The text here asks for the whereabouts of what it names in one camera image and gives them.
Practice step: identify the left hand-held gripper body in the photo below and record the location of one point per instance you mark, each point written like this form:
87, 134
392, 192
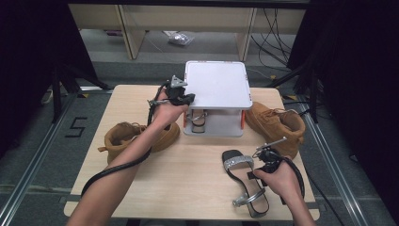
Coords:
175, 92

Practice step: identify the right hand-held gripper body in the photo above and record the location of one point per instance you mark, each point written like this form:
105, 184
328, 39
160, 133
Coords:
271, 158

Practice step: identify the white two-tier shoe rack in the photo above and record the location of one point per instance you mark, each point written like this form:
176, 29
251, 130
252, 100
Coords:
216, 84

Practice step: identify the tan suede ankle boot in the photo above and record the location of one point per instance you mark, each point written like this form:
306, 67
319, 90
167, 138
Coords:
276, 125
117, 138

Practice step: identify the person's right hand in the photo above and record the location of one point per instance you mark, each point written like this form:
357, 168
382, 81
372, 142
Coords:
284, 182

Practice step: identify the person's left hand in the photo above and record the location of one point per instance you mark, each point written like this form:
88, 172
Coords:
167, 114

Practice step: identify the clear plastic bag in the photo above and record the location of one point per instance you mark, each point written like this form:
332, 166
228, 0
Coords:
180, 39

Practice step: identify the grey tape strip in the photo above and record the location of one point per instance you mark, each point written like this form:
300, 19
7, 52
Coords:
70, 198
318, 205

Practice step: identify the beige wooden desk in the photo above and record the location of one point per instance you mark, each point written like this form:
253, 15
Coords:
188, 17

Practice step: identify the black metal stand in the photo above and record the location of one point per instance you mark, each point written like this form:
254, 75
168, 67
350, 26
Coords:
313, 94
57, 94

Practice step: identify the black curtain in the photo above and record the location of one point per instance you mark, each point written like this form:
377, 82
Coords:
31, 62
360, 78

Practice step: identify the metal floor rail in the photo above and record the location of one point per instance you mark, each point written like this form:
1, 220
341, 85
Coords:
31, 169
338, 175

